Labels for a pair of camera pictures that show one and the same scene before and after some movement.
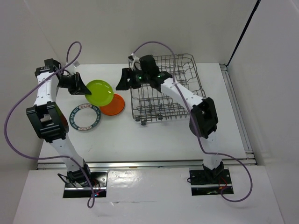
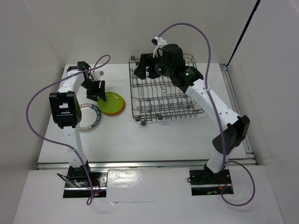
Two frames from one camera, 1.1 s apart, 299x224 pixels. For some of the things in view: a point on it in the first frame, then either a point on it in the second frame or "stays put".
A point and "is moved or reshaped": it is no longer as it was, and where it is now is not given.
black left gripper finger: x=81 y=88 → x=102 y=93
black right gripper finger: x=123 y=84 → x=145 y=59
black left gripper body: x=68 y=82 → x=92 y=87
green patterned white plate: x=85 y=117 stays put
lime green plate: x=102 y=92 is moved or reshaped
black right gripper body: x=138 y=77 → x=163 y=69
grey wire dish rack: x=149 y=104 stays put
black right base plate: x=202 y=185 stays put
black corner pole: x=257 y=5 stays put
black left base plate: x=99 y=182 stays put
